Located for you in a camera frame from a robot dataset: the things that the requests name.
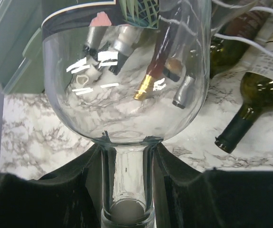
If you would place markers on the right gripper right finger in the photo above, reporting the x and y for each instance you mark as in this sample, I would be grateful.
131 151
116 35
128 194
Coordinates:
187 198

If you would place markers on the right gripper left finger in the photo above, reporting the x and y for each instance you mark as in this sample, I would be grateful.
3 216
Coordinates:
68 197

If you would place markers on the round clear bottle dark label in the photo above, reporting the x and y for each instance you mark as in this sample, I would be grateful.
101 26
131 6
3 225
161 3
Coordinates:
126 74

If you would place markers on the green bottle black neck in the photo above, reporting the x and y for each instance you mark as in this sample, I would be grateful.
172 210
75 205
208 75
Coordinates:
257 92

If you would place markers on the green bottle silver foil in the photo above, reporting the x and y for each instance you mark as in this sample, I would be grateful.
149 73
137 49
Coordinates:
226 53

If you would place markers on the green plastic toolbox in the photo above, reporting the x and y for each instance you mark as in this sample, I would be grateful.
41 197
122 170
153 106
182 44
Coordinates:
21 59

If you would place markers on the white wire wine rack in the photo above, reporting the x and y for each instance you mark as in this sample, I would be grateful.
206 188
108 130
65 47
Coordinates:
247 41

